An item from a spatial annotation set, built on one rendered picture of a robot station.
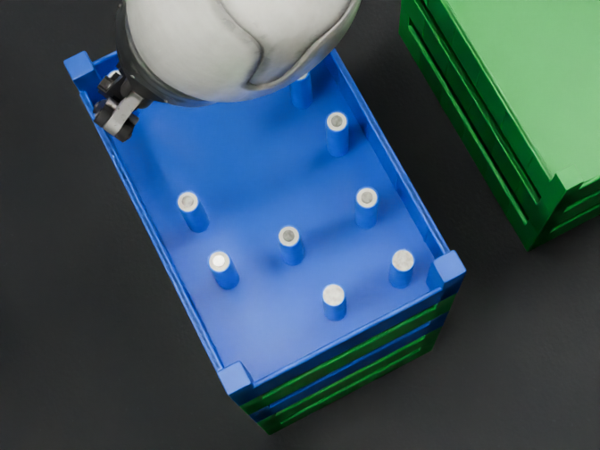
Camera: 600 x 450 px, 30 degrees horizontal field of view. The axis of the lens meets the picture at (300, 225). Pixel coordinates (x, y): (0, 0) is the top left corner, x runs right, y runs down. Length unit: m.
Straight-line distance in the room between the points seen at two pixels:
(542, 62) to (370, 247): 0.33
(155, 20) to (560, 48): 0.69
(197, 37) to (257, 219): 0.44
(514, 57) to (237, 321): 0.42
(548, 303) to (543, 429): 0.14
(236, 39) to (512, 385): 0.80
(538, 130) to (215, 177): 0.35
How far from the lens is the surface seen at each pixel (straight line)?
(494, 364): 1.24
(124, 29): 0.65
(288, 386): 0.94
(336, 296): 0.85
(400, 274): 0.86
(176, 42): 0.53
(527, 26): 1.17
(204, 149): 0.95
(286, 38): 0.50
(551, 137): 1.13
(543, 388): 1.24
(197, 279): 0.92
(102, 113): 0.75
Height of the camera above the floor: 1.22
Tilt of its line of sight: 75 degrees down
